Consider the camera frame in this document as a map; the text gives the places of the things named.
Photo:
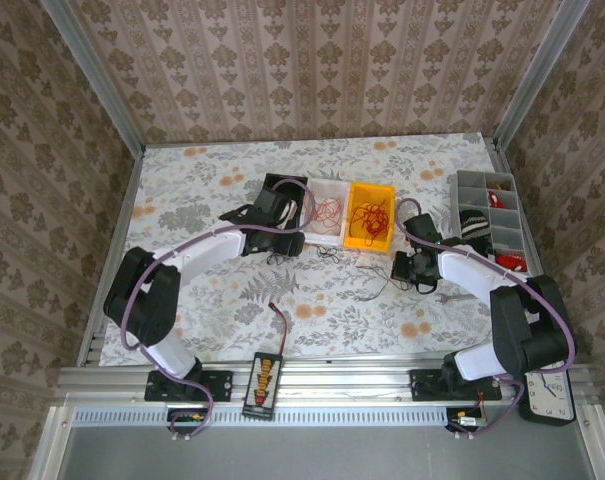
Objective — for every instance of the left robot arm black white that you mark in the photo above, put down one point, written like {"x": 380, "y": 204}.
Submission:
{"x": 147, "y": 300}

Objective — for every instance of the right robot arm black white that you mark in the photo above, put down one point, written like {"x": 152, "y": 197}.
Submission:
{"x": 517, "y": 320}

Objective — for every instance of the silver wrench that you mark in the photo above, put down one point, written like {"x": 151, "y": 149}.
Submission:
{"x": 454, "y": 299}

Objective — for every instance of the white plastic bin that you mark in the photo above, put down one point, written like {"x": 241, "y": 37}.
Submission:
{"x": 327, "y": 190}

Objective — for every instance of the black white striped cloth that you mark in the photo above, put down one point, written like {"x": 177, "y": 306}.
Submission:
{"x": 476, "y": 227}

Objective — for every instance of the large red item in organizer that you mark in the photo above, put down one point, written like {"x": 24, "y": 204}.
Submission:
{"x": 512, "y": 261}

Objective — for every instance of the grey compartment organizer box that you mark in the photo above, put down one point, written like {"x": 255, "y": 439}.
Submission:
{"x": 474, "y": 192}

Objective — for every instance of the yellow plastic bin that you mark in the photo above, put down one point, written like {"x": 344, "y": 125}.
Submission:
{"x": 367, "y": 192}

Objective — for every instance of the small red item in organizer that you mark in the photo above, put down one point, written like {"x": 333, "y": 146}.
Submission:
{"x": 494, "y": 199}

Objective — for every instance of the black board with yellow connectors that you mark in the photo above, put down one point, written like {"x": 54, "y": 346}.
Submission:
{"x": 262, "y": 385}

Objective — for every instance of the black white analog clock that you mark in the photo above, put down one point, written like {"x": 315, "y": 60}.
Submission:
{"x": 552, "y": 400}

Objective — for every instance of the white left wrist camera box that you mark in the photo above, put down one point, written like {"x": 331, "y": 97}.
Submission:
{"x": 292, "y": 212}

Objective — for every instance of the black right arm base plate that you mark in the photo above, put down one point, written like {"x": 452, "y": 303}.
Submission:
{"x": 424, "y": 385}

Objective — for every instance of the aluminium rail frame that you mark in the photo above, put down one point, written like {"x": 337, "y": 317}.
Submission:
{"x": 332, "y": 380}

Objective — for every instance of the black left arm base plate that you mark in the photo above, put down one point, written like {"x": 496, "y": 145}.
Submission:
{"x": 217, "y": 385}

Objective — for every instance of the left aluminium frame post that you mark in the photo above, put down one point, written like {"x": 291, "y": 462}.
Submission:
{"x": 97, "y": 80}

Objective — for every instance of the aluminium frame post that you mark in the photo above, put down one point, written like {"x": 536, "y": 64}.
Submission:
{"x": 532, "y": 75}
{"x": 97, "y": 80}

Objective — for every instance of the right aluminium frame post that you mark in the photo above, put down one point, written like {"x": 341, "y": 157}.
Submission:
{"x": 532, "y": 75}

